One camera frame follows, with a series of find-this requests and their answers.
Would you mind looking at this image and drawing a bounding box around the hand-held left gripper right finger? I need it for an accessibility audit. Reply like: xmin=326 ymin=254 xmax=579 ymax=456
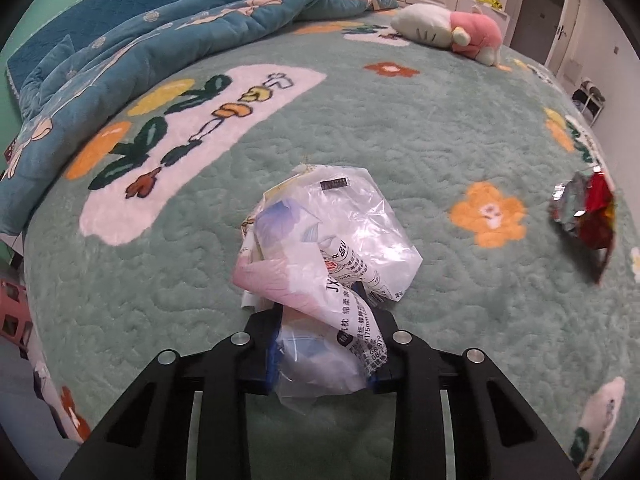
xmin=350 ymin=282 xmax=581 ymax=480

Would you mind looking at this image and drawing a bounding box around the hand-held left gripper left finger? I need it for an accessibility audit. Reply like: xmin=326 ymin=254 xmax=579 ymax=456
xmin=60 ymin=310 xmax=284 ymax=480

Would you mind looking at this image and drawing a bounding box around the clear plastic wrapper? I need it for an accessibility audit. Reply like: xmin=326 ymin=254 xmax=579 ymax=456
xmin=231 ymin=162 xmax=425 ymax=413

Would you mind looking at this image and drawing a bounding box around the red silver snack wrapper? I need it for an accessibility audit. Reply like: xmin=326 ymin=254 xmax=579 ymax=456
xmin=547 ymin=167 xmax=617 ymax=286

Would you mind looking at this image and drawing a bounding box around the green floral blanket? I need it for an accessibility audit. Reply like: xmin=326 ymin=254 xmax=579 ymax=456
xmin=22 ymin=9 xmax=640 ymax=480

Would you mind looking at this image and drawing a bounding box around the pink plastic stool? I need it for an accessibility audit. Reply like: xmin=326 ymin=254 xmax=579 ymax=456
xmin=0 ymin=280 xmax=34 ymax=357

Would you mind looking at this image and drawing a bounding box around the shoe rack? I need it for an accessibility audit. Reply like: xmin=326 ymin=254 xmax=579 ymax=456
xmin=570 ymin=77 xmax=607 ymax=129

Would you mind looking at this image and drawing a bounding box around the blue floral quilt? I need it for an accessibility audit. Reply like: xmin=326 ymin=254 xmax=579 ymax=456
xmin=0 ymin=0 xmax=401 ymax=237

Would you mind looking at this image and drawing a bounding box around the pink white plush toy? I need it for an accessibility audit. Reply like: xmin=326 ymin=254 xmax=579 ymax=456
xmin=390 ymin=2 xmax=504 ymax=67

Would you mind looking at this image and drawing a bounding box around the white door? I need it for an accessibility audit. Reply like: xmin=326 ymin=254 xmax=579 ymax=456
xmin=545 ymin=0 xmax=585 ymax=74

